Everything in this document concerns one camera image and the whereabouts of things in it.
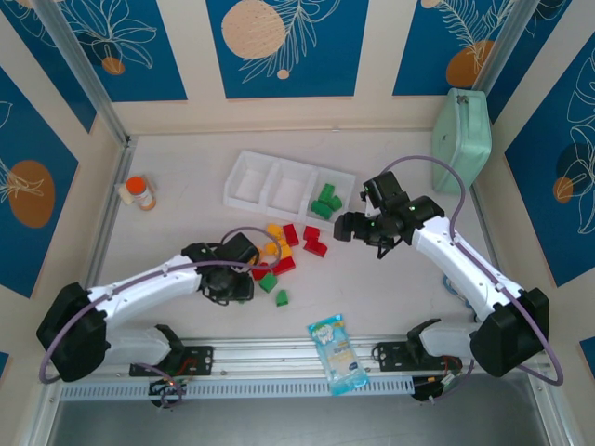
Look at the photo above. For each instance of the white three-compartment plastic container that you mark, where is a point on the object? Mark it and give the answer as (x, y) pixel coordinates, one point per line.
(251, 183)

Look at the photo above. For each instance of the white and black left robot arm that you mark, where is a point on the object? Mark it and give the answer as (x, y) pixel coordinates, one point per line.
(139, 288)

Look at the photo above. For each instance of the blue stethoscope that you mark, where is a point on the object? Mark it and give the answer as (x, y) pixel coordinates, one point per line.
(448, 285)

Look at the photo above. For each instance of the mint green zip case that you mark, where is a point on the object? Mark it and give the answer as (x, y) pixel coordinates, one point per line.
(460, 139)

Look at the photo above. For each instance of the orange-capped bottle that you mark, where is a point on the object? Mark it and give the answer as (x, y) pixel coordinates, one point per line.
(141, 195)

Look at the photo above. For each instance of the small cream block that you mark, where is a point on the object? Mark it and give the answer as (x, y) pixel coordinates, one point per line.
(123, 195)

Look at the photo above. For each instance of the blue wet wipes packet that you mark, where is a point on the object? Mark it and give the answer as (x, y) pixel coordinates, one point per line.
(339, 358)

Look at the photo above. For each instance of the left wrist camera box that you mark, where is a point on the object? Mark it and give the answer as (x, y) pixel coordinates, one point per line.
(239, 251)

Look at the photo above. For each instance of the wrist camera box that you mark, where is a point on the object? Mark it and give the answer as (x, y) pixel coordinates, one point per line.
(386, 186)
(239, 251)

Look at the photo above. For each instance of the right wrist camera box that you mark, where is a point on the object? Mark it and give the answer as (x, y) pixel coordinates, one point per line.
(386, 186)

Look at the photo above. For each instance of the aluminium side rail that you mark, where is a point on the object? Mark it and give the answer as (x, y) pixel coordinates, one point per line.
(482, 223)
(116, 195)

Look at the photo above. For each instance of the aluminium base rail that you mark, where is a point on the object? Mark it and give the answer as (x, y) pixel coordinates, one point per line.
(279, 355)

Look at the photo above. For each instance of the aluminium corner post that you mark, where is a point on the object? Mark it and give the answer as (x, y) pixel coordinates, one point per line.
(504, 42)
(79, 69)

